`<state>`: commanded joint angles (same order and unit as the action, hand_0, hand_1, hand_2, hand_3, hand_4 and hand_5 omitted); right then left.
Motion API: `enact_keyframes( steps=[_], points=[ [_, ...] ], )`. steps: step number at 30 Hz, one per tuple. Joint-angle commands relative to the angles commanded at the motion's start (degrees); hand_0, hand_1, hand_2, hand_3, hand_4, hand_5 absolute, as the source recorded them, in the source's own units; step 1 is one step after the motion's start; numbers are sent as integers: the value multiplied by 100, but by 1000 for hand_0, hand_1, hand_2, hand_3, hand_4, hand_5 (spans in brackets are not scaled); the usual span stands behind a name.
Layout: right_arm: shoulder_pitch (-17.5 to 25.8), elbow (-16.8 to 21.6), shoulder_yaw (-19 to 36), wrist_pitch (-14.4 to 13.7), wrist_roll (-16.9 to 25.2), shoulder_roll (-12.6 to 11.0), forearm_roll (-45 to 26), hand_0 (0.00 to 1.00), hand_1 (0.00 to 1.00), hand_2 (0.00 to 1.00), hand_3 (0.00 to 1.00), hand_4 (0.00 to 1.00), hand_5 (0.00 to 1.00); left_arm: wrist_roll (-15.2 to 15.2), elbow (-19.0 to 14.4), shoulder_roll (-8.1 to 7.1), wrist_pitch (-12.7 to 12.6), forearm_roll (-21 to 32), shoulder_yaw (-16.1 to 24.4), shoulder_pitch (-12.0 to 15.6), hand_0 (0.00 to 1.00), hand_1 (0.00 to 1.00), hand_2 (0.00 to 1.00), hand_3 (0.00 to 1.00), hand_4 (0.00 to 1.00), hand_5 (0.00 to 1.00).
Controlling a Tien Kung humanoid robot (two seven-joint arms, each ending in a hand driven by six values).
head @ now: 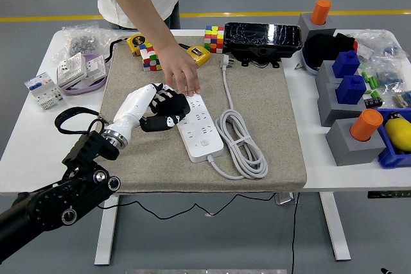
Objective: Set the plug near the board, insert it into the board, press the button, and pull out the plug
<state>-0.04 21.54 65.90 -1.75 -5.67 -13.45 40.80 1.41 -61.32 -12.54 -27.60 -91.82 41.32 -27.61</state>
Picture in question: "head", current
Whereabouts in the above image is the white blue circuit breaker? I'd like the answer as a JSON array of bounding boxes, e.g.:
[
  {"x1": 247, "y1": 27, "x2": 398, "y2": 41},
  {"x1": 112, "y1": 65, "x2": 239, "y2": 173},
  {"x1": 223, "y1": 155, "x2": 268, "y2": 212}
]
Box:
[{"x1": 24, "y1": 71, "x2": 67, "y2": 110}]

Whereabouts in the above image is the person's right hand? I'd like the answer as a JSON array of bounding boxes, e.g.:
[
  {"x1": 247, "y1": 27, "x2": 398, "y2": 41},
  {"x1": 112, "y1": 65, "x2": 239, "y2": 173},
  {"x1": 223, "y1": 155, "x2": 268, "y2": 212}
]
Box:
[{"x1": 156, "y1": 42, "x2": 202, "y2": 98}]

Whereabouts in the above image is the white power strip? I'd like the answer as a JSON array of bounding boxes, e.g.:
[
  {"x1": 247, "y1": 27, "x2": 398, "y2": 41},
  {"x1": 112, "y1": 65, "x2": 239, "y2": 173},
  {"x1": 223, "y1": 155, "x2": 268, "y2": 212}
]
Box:
[{"x1": 175, "y1": 92, "x2": 225, "y2": 164}]

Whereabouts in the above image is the clear bag of components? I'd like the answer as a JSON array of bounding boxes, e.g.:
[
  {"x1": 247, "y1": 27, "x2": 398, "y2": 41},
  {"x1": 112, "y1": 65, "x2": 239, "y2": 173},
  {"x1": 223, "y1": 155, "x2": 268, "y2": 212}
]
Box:
[{"x1": 353, "y1": 29, "x2": 404, "y2": 62}]

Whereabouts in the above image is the black hanging table cable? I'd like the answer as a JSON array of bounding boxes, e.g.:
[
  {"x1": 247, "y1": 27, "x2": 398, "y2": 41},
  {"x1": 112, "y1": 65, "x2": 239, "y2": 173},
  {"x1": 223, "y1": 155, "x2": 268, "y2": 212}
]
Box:
[{"x1": 290, "y1": 192, "x2": 301, "y2": 274}]

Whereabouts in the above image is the grey-brown mat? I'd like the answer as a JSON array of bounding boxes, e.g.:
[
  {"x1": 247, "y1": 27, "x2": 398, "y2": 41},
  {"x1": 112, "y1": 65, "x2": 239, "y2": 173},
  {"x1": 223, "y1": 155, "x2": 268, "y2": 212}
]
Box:
[{"x1": 85, "y1": 35, "x2": 308, "y2": 194}]

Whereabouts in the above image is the white blue-rimmed bowl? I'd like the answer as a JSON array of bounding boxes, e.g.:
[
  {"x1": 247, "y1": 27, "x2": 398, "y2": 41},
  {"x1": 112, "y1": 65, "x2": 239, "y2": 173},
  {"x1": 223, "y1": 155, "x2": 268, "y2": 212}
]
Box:
[{"x1": 301, "y1": 46, "x2": 322, "y2": 77}]

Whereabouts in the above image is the silver bracket under table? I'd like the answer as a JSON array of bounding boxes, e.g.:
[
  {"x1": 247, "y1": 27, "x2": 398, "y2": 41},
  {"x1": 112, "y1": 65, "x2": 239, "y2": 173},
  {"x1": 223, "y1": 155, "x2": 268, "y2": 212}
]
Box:
[{"x1": 274, "y1": 192, "x2": 300, "y2": 206}]

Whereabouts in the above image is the yellow tape measure round emblem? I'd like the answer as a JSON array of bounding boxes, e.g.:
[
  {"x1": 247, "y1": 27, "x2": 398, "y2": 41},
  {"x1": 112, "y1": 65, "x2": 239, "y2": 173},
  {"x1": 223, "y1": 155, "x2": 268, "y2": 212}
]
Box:
[{"x1": 107, "y1": 33, "x2": 150, "y2": 62}]

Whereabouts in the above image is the black capacitor bundle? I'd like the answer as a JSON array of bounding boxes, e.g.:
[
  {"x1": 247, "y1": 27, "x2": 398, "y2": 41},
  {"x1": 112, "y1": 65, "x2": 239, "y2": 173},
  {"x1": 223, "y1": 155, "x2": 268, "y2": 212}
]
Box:
[{"x1": 364, "y1": 91, "x2": 385, "y2": 109}]

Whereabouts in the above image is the blue square block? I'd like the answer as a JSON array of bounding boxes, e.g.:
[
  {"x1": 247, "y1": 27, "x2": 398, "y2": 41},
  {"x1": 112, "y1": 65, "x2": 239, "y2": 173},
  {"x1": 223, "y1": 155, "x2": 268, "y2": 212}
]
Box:
[
  {"x1": 335, "y1": 74, "x2": 368, "y2": 106},
  {"x1": 332, "y1": 50, "x2": 362, "y2": 79}
]

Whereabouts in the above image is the black table control panel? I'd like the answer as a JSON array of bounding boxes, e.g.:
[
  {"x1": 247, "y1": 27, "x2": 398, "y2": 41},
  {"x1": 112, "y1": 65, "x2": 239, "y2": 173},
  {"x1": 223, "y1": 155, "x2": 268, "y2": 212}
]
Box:
[{"x1": 367, "y1": 191, "x2": 411, "y2": 199}]

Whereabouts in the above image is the yellow tape measure black clip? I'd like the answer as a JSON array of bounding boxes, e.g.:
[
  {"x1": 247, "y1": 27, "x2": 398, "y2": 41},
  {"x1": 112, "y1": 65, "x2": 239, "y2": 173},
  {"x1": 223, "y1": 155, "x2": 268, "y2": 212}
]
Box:
[{"x1": 179, "y1": 42, "x2": 213, "y2": 69}]

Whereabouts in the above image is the multicolour puzzle cube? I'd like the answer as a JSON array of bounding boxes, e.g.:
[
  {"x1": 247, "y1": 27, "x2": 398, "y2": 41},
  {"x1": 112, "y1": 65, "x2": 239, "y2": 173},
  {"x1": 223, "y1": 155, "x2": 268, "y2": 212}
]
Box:
[
  {"x1": 204, "y1": 25, "x2": 226, "y2": 54},
  {"x1": 139, "y1": 41, "x2": 162, "y2": 72}
]

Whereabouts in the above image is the grey holder block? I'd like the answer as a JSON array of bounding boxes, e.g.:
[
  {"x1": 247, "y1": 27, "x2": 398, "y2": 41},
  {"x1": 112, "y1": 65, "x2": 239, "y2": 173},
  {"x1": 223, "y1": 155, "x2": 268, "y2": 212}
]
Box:
[
  {"x1": 315, "y1": 60, "x2": 343, "y2": 88},
  {"x1": 297, "y1": 13, "x2": 337, "y2": 41},
  {"x1": 325, "y1": 119, "x2": 388, "y2": 167},
  {"x1": 317, "y1": 83, "x2": 376, "y2": 128}
]

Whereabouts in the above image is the clear bag of metal nuts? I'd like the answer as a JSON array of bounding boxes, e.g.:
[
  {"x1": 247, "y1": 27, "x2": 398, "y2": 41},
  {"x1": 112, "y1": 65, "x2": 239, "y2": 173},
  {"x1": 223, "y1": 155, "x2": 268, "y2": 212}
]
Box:
[{"x1": 51, "y1": 21, "x2": 118, "y2": 63}]

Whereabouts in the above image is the yellow toy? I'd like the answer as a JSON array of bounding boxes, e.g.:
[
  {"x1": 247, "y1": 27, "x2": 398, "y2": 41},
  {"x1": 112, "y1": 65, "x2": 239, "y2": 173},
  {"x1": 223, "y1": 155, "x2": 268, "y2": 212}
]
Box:
[{"x1": 384, "y1": 112, "x2": 411, "y2": 153}]

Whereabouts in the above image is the blue plastic bin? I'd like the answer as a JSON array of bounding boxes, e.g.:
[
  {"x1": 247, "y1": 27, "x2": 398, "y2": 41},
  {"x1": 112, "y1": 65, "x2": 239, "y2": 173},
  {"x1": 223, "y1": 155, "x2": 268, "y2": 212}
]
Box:
[{"x1": 376, "y1": 107, "x2": 411, "y2": 170}]

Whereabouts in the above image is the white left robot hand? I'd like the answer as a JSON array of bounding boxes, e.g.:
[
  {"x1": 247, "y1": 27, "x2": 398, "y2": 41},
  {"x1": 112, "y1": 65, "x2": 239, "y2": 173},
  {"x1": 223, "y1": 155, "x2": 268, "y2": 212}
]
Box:
[{"x1": 105, "y1": 82, "x2": 186, "y2": 141}]

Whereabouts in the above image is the clear bag of small boards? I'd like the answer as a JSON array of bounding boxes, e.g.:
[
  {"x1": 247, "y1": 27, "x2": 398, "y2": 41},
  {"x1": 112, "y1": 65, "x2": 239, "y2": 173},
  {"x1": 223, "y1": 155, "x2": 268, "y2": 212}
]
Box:
[{"x1": 392, "y1": 90, "x2": 411, "y2": 108}]

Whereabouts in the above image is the grey power strip cord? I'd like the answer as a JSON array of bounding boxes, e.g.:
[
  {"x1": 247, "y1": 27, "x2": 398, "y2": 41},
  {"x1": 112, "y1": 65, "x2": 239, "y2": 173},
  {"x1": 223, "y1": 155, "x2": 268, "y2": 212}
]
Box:
[{"x1": 207, "y1": 55, "x2": 269, "y2": 180}]

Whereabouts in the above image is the black plug with thin cord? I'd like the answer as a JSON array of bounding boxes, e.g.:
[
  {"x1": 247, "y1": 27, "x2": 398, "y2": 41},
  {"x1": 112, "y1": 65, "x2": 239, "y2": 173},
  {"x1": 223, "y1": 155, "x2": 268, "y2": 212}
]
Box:
[{"x1": 105, "y1": 90, "x2": 279, "y2": 220}]

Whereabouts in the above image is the black cloth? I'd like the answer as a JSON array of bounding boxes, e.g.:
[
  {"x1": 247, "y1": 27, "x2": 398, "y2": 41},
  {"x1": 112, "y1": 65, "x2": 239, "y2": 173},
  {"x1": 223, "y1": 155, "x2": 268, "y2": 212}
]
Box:
[{"x1": 303, "y1": 32, "x2": 358, "y2": 70}]

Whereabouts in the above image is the white table leg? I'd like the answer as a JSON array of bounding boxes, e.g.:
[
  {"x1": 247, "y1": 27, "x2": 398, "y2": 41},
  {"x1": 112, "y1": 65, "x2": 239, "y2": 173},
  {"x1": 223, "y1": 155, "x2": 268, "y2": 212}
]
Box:
[
  {"x1": 94, "y1": 194, "x2": 121, "y2": 266},
  {"x1": 319, "y1": 192, "x2": 351, "y2": 262}
]

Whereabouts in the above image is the clear bag of blue parts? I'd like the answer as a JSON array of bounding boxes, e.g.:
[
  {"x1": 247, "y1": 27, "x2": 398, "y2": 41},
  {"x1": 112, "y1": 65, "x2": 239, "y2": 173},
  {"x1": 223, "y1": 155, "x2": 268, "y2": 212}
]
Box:
[{"x1": 374, "y1": 56, "x2": 406, "y2": 94}]

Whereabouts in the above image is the orange cylinder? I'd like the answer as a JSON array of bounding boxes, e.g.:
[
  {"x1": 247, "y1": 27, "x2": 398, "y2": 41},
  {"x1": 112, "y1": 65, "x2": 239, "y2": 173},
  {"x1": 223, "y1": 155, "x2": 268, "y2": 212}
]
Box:
[
  {"x1": 311, "y1": 0, "x2": 333, "y2": 26},
  {"x1": 350, "y1": 108, "x2": 385, "y2": 143}
]

